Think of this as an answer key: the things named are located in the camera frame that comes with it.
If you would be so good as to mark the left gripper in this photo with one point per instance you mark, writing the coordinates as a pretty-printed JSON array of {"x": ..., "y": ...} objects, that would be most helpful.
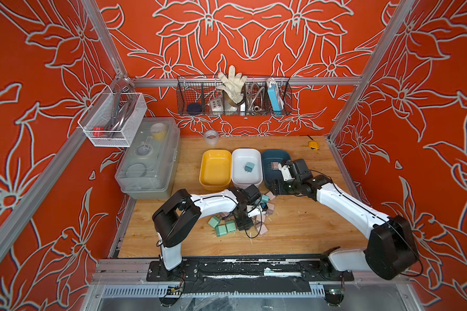
[{"x": 246, "y": 225}]

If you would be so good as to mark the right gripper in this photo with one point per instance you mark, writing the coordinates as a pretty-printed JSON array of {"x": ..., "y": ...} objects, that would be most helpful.
[{"x": 280, "y": 190}]

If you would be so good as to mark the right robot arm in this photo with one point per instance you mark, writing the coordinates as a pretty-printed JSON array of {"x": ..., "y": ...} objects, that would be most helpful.
[{"x": 391, "y": 248}]

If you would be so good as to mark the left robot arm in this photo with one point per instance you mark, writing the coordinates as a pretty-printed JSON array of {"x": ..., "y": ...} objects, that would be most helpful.
[{"x": 176, "y": 218}]

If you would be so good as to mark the white storage bin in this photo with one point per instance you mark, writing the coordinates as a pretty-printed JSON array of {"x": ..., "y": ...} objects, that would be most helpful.
[{"x": 240, "y": 178}]

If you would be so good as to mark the yellow storage bin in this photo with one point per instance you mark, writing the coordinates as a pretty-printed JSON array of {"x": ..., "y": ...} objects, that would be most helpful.
[{"x": 216, "y": 169}]

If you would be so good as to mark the light blue box in basket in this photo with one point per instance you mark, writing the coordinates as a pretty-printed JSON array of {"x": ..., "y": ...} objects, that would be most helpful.
[{"x": 274, "y": 96}]

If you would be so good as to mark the clear plastic lidded box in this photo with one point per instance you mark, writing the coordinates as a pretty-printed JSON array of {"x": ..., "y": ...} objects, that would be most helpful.
[{"x": 148, "y": 168}]

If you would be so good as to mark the yellow cup in clear box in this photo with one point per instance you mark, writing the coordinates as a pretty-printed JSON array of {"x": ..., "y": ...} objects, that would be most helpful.
[{"x": 158, "y": 131}]

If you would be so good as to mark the green plug front middle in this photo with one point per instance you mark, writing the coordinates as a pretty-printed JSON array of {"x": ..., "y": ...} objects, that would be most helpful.
[{"x": 231, "y": 226}]

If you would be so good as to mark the green plug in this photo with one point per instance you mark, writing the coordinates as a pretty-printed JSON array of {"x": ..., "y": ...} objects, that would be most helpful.
[
  {"x": 214, "y": 221},
  {"x": 221, "y": 231},
  {"x": 231, "y": 226}
]

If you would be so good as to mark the pink plug front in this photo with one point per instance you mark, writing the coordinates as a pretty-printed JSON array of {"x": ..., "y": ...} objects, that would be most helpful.
[{"x": 262, "y": 229}]

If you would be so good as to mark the yellow tape measure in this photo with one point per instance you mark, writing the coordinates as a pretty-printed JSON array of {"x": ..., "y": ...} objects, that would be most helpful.
[{"x": 313, "y": 145}]

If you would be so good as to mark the green plug far left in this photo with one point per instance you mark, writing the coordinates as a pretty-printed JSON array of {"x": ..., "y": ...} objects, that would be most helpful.
[{"x": 214, "y": 221}]

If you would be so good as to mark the green plug front left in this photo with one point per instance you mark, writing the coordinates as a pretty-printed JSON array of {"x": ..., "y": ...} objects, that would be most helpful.
[{"x": 221, "y": 231}]

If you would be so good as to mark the clear tape roll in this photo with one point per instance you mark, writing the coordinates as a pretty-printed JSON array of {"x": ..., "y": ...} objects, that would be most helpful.
[{"x": 211, "y": 137}]

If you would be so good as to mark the white power strip in basket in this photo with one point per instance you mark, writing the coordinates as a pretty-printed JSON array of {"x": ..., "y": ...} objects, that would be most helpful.
[{"x": 217, "y": 105}]

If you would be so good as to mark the cream rubber glove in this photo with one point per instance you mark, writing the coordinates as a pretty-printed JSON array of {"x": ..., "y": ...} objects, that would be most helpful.
[{"x": 232, "y": 84}]

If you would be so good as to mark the red item in white basket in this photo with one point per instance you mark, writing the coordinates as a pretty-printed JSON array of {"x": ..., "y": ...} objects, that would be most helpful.
[{"x": 98, "y": 131}]

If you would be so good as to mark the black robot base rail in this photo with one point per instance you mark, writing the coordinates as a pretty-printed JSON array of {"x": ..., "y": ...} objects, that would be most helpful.
[{"x": 251, "y": 274}]

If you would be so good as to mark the black wire wall basket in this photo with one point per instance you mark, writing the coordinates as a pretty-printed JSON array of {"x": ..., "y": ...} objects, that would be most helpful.
[{"x": 194, "y": 93}]

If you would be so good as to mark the white wire wall basket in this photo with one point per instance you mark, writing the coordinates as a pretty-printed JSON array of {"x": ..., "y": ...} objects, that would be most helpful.
[{"x": 119, "y": 113}]

